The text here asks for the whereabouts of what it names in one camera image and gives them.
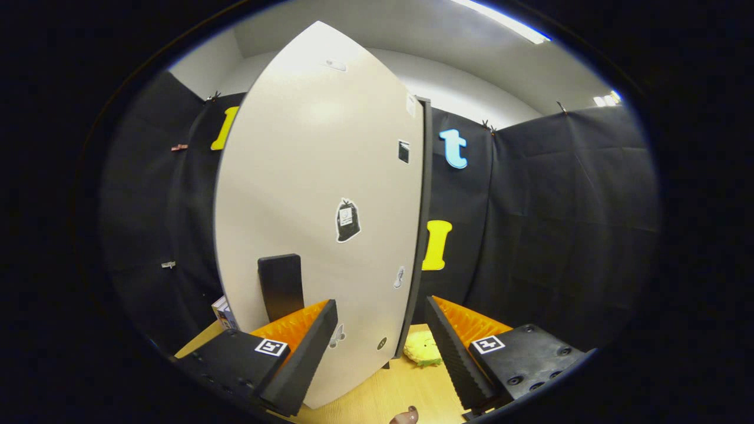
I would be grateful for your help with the beige shoe cabinet door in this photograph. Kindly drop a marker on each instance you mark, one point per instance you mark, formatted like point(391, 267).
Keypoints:
point(306, 176)

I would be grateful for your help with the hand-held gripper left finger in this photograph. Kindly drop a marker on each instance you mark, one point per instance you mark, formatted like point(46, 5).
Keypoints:
point(306, 359)

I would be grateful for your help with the black binder clip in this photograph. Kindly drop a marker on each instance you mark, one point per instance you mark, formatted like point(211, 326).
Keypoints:
point(488, 125)
point(561, 107)
point(213, 95)

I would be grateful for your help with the small ceiling light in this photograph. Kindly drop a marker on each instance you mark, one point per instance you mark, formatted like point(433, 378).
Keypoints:
point(607, 98)

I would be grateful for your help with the dark grey shoe cabinet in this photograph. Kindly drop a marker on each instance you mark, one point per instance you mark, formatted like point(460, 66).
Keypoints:
point(427, 194)

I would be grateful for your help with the long ceiling light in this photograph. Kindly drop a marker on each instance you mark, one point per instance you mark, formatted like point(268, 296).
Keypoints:
point(506, 22)

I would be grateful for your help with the yellow plush toy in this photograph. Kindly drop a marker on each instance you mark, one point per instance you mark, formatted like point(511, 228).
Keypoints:
point(421, 348)

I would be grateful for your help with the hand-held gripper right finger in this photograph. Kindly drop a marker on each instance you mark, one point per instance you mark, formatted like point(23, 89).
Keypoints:
point(450, 359)

